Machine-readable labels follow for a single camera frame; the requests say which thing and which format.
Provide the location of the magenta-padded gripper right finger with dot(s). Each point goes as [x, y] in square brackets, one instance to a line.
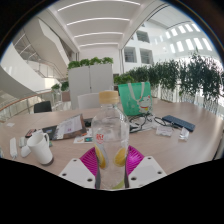
[146, 170]

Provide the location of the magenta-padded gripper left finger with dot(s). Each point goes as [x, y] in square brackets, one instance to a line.
[77, 170]

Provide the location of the clear plastic drink bottle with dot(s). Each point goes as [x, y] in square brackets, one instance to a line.
[110, 133]

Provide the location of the colourful sticker sheet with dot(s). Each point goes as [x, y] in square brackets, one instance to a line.
[81, 139]

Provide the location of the white mug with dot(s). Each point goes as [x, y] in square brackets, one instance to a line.
[41, 150]

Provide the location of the small white packet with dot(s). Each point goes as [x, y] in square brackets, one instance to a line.
[164, 130]

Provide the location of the printed brochure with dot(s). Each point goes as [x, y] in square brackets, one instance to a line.
[70, 126]

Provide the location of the black folder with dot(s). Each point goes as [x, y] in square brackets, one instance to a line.
[50, 131]

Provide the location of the small white wrapped item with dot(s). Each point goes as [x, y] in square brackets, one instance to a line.
[184, 134]

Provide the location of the white computer mouse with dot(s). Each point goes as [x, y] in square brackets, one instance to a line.
[25, 151]

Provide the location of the dark blue notebook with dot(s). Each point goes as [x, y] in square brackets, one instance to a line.
[179, 122]

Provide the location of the small red black device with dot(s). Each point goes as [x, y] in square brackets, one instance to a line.
[30, 133]

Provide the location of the small white oval case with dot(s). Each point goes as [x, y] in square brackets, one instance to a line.
[22, 142]

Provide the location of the white chair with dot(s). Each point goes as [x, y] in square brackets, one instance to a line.
[87, 101]

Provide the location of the black chair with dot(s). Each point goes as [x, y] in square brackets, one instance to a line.
[42, 107]

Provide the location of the green printed tote bag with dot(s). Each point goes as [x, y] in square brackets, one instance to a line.
[133, 98]

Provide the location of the small white paper slip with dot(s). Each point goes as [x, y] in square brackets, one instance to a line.
[10, 125]

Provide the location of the brown planter with plants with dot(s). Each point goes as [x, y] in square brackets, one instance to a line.
[65, 87]

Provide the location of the white cabinet with plants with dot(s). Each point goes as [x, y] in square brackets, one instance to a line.
[90, 83]

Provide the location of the row of green plants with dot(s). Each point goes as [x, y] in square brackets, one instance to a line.
[193, 78]

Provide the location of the ceiling light strips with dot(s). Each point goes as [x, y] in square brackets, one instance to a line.
[98, 20]

